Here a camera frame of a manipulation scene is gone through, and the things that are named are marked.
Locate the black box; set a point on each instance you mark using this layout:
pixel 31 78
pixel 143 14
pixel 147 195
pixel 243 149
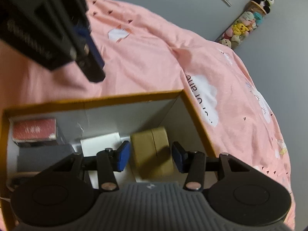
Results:
pixel 43 156

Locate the small white box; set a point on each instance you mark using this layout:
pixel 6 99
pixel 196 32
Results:
pixel 98 145

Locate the pink printed blanket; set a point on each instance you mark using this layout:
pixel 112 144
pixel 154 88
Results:
pixel 156 53

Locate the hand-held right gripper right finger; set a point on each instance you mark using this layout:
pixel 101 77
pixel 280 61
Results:
pixel 179 157

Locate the small brown box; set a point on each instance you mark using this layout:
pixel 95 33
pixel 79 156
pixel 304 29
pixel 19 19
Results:
pixel 149 154

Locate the orange cardboard box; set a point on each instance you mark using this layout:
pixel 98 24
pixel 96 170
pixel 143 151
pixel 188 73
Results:
pixel 120 120

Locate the clear tube of plush toys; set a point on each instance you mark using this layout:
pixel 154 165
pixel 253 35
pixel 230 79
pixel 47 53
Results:
pixel 238 28

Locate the red illustrated card box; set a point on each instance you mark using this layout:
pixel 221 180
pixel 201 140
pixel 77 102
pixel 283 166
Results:
pixel 33 128

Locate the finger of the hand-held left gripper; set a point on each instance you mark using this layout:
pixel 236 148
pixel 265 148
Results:
pixel 92 53

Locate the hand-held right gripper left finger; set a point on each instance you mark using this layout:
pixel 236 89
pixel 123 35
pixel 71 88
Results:
pixel 122 155

